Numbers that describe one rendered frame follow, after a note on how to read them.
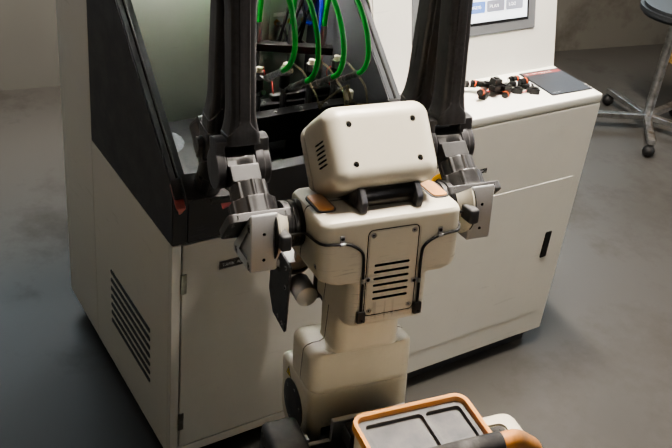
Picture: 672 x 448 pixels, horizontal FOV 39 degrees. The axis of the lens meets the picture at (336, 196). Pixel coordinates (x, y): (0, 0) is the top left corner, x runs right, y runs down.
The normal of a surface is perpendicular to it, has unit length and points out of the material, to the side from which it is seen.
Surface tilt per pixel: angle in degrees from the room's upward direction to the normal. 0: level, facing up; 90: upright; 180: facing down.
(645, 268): 0
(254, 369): 90
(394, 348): 82
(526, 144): 90
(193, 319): 90
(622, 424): 0
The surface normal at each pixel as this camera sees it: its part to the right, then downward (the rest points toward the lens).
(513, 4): 0.53, 0.27
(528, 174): 0.52, 0.49
